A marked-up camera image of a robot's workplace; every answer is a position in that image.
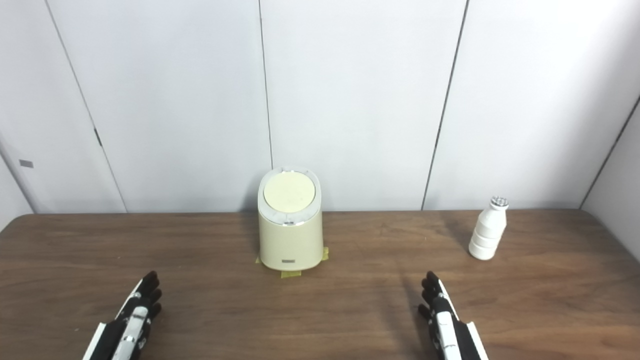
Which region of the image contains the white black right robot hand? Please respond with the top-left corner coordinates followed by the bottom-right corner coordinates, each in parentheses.
top-left (418, 271), bottom-right (490, 360)

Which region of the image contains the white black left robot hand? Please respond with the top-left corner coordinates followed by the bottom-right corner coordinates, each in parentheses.
top-left (82, 271), bottom-right (163, 360)

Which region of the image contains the small white plastic bottle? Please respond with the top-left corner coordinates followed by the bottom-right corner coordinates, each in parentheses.
top-left (468, 196), bottom-right (510, 261)

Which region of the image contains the cream-colored cylindrical bin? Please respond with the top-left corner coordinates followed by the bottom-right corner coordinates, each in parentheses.
top-left (257, 166), bottom-right (324, 271)

